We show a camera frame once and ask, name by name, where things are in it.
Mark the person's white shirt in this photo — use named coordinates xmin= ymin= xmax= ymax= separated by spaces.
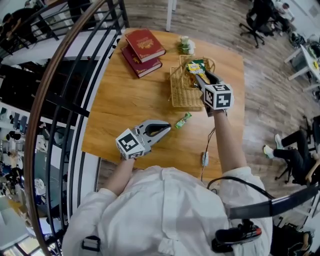
xmin=61 ymin=164 xmax=273 ymax=256

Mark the black flat panel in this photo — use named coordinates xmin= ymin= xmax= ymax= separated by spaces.
xmin=228 ymin=183 xmax=320 ymax=221

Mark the black cable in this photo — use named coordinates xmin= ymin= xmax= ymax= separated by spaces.
xmin=206 ymin=176 xmax=276 ymax=201

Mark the small green candy packet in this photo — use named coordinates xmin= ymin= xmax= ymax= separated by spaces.
xmin=174 ymin=112 xmax=193 ymax=130

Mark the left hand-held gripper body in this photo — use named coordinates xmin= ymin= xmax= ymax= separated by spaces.
xmin=115 ymin=123 xmax=154 ymax=160

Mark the white desk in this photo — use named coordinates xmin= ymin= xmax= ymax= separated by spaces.
xmin=284 ymin=44 xmax=320 ymax=92

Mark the person's left forearm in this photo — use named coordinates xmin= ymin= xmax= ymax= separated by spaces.
xmin=103 ymin=158 xmax=136 ymax=197

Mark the white flower bouquet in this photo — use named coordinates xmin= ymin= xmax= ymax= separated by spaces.
xmin=176 ymin=35 xmax=196 ymax=55

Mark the wicker basket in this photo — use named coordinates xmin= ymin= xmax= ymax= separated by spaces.
xmin=167 ymin=54 xmax=216 ymax=109

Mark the dark red hardcover book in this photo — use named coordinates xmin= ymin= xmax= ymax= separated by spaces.
xmin=120 ymin=44 xmax=163 ymax=79

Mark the black railing with wooden handrail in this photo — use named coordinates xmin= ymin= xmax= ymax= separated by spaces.
xmin=0 ymin=0 xmax=130 ymax=256

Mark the bright red hardcover book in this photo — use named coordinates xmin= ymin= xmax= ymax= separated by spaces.
xmin=124 ymin=28 xmax=167 ymax=63

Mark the wooden table with white legs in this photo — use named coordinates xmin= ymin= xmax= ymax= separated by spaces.
xmin=166 ymin=0 xmax=178 ymax=33

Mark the black strap buckle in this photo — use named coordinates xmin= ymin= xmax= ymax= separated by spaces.
xmin=81 ymin=235 xmax=101 ymax=252

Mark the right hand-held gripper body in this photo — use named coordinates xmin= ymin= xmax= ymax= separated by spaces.
xmin=199 ymin=83 xmax=235 ymax=118

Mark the green yellow snack bag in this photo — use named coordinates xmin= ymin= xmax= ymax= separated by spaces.
xmin=186 ymin=59 xmax=210 ymax=85

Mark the black office chair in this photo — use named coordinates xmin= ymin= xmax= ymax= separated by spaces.
xmin=239 ymin=0 xmax=276 ymax=49
xmin=274 ymin=115 xmax=320 ymax=186

